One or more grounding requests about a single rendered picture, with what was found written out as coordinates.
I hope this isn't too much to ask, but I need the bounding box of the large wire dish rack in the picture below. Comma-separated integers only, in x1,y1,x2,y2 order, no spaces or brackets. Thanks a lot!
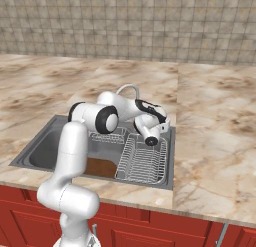
114,133,169,186

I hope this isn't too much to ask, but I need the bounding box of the red cupboard door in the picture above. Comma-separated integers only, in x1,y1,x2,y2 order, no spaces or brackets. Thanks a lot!
89,201,224,247
227,224,256,247
0,184,64,247

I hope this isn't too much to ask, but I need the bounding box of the small wire basket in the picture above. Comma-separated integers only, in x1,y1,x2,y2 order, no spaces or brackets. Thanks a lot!
87,126,130,146

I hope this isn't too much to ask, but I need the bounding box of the steel kitchen sink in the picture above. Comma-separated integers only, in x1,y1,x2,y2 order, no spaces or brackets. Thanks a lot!
9,114,177,191

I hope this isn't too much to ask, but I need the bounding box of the brown wooden cutting board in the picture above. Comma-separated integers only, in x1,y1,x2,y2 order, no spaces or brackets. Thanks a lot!
83,157,119,179

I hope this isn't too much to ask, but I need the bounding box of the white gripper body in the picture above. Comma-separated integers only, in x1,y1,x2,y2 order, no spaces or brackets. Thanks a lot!
158,121,171,133

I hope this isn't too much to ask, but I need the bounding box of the curved silver faucet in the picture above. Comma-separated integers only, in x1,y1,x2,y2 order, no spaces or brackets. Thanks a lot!
115,83,141,102

